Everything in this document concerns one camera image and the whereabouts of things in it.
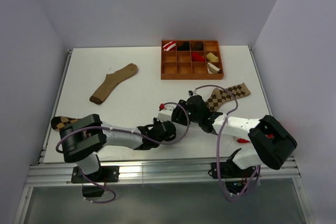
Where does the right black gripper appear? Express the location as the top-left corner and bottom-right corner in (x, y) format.
(171, 100), (201, 126)

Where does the beige argyle sock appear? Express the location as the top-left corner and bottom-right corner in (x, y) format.
(205, 83), (250, 112)

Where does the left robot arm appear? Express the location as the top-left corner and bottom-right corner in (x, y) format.
(51, 114), (176, 182)

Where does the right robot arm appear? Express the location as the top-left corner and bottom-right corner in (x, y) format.
(171, 95), (298, 177)

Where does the orange compartment tray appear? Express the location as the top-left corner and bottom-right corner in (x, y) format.
(161, 39), (224, 80)

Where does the white brown rolled sock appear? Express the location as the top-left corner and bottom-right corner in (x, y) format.
(206, 62), (222, 74)

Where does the yellow rolled sock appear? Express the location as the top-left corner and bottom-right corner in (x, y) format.
(206, 52), (219, 62)

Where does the black rolled sock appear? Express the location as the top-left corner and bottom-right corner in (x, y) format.
(177, 41), (190, 51)

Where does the red white striped rolled sock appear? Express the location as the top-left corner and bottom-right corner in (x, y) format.
(162, 41), (176, 51)

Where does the dark brown rolled sock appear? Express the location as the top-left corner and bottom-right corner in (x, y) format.
(191, 41), (204, 51)

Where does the dark argyle sock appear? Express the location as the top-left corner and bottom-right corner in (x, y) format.
(50, 116), (79, 132)

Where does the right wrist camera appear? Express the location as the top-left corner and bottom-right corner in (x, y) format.
(188, 89), (198, 97)

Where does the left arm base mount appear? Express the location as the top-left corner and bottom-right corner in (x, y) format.
(70, 166), (119, 198)

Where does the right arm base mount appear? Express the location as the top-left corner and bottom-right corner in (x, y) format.
(219, 162), (256, 194)

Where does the aluminium frame rail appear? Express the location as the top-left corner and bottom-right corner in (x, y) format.
(25, 155), (301, 187)

